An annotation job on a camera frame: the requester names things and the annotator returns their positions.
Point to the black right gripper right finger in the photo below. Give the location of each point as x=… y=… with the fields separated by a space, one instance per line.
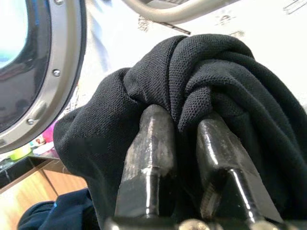
x=223 y=163

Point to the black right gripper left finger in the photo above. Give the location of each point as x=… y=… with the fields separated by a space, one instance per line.
x=148 y=148

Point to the black mesh garment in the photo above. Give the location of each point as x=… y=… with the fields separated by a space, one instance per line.
x=168 y=72

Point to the pink plastic item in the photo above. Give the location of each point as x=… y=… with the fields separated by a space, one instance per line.
x=49 y=135

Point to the navy blue garment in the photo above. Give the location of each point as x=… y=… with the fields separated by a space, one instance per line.
x=67 y=210

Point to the grey round washer door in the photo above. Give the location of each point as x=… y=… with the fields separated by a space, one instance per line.
x=64 y=60

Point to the thin black rod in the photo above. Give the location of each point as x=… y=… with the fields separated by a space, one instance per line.
x=178 y=28

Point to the green round lid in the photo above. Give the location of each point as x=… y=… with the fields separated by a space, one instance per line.
x=21 y=153

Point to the dark glossy counter top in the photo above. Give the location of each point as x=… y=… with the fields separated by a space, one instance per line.
x=19 y=167

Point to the wooden cabinet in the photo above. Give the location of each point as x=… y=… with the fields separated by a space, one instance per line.
x=24 y=198

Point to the beige curved washer opening rim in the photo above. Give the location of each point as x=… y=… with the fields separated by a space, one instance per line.
x=182 y=16

